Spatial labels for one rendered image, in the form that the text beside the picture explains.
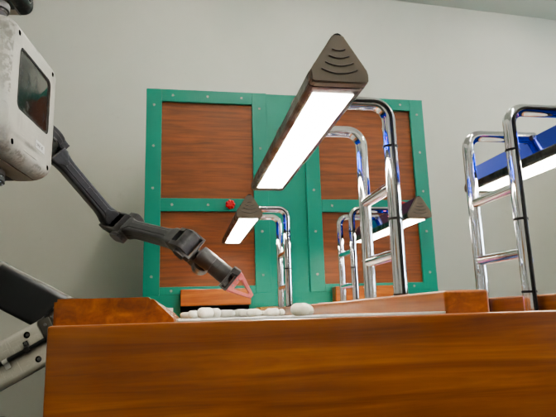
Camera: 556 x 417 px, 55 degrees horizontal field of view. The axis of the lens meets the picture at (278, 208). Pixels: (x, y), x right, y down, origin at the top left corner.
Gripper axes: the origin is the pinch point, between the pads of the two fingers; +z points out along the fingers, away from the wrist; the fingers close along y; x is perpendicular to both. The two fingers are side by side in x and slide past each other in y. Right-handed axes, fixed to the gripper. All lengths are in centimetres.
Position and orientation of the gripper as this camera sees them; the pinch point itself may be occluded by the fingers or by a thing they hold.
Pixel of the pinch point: (250, 294)
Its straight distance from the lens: 163.1
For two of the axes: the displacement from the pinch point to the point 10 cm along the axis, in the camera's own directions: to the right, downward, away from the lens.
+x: -6.1, 7.5, -2.8
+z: 7.7, 6.4, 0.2
